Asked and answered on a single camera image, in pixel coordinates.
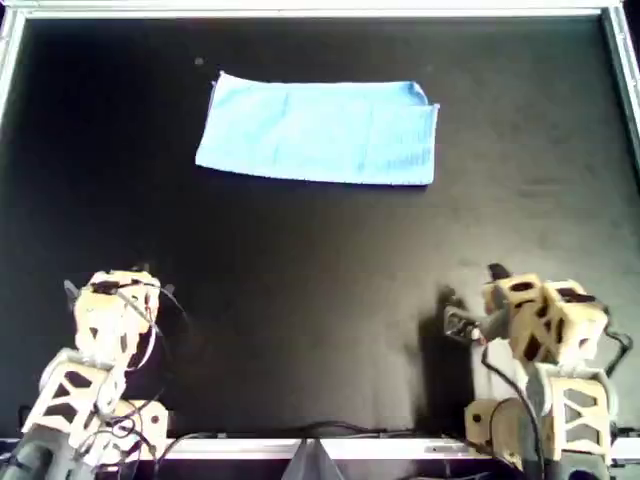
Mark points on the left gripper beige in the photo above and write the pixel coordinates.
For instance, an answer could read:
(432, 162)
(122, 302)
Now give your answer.
(120, 300)

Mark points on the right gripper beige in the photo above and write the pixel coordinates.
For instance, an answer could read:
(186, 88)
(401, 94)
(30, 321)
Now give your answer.
(515, 300)

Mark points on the light blue microfibre cloth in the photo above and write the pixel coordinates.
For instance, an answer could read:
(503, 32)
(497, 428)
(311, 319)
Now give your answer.
(310, 135)

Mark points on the beige left robot arm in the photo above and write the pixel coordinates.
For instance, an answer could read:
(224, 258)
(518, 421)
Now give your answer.
(65, 395)

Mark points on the beige right robot arm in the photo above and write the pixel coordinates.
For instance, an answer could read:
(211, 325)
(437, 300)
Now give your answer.
(575, 320)

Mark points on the right gripper grey camera bracket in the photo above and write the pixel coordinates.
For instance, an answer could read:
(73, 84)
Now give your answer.
(495, 325)

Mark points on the bare circuit board camera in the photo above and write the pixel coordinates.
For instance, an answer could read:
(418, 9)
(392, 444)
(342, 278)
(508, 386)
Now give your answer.
(460, 322)

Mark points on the left gripper grey bracket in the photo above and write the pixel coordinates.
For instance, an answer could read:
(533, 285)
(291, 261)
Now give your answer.
(71, 290)

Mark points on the grey camera stand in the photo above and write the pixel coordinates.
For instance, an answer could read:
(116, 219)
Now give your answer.
(311, 465)

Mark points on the aluminium table frame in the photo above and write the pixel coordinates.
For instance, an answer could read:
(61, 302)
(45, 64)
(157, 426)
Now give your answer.
(320, 11)

